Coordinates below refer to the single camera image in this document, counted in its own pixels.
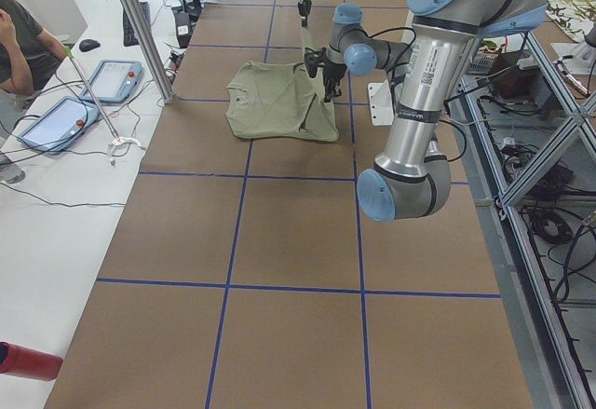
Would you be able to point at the olive green long-sleeve shirt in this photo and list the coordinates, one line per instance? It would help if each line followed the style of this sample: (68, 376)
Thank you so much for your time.
(268, 100)

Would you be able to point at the far teach pendant tablet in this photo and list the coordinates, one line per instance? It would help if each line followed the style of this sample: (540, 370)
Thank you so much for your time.
(113, 81)

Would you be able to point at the teach pendant tablet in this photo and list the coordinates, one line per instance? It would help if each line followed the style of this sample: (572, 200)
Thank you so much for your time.
(113, 81)
(59, 126)

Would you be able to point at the black computer mouse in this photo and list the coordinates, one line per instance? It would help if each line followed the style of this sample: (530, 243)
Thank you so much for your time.
(87, 45)

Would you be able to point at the grabber stick green tip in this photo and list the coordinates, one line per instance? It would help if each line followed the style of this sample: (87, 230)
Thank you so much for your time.
(118, 140)

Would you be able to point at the near teach pendant tablet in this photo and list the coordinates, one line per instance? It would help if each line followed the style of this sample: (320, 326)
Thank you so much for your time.
(59, 126)

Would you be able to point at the seated person dark shirt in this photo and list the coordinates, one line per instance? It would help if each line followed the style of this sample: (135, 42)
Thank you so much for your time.
(30, 54)

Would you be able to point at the red bottle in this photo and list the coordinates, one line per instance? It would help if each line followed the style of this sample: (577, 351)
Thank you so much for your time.
(29, 363)

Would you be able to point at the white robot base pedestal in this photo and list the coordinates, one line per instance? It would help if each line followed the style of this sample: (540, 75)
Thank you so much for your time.
(380, 102)

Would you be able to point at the aluminium frame post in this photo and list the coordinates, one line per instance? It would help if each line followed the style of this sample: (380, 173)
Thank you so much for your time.
(142, 30)

